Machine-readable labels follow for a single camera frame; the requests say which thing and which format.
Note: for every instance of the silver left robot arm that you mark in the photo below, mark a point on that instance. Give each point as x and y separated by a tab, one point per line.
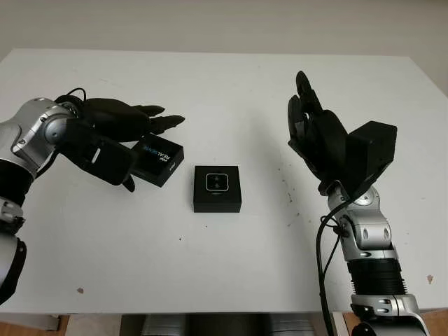
31	136

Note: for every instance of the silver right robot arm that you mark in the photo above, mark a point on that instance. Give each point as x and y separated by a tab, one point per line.
374	245

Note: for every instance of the black box base with foam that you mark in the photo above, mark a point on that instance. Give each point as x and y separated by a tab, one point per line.
217	203

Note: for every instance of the black RealSense box lid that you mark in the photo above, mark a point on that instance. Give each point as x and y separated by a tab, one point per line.
157	157

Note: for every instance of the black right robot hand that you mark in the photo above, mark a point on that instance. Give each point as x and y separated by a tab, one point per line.
325	140

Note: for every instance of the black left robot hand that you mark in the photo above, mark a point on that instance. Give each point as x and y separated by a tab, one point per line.
112	119

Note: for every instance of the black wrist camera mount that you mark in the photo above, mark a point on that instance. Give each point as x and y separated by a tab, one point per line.
374	150
101	157

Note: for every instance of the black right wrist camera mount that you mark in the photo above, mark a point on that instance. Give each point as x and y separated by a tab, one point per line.
374	150

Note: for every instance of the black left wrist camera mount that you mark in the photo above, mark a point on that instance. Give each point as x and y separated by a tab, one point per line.
101	157

